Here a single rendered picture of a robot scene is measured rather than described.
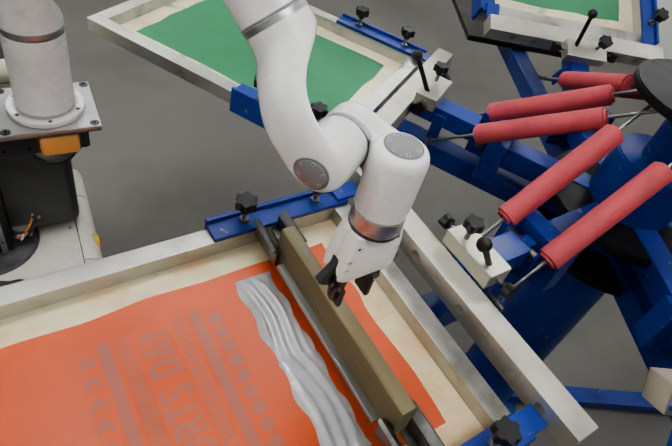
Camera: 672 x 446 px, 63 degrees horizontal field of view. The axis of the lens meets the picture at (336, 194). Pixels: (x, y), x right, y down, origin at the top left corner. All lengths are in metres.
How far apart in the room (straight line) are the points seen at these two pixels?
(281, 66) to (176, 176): 2.01
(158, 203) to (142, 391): 1.63
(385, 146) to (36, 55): 0.59
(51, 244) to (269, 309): 1.14
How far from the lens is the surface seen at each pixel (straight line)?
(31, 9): 0.96
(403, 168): 0.65
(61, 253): 1.99
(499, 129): 1.38
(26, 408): 0.95
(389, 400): 0.86
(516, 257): 1.16
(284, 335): 0.99
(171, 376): 0.94
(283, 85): 0.62
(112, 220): 2.44
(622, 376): 2.62
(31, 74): 1.02
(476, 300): 1.04
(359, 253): 0.75
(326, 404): 0.94
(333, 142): 0.64
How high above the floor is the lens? 1.79
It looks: 43 degrees down
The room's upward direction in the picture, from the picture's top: 16 degrees clockwise
